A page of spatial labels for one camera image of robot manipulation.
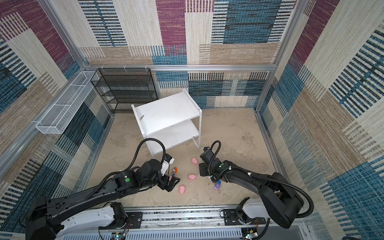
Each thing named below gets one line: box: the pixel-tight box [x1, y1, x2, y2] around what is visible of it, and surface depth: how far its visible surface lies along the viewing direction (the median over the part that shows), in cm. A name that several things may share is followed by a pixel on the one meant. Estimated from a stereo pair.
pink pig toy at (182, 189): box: [179, 184, 186, 194], surface depth 83 cm
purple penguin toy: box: [214, 180, 222, 190], surface depth 85 cm
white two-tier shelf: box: [131, 88, 203, 156], surface depth 80 cm
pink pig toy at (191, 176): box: [187, 173, 197, 181], surface depth 87 cm
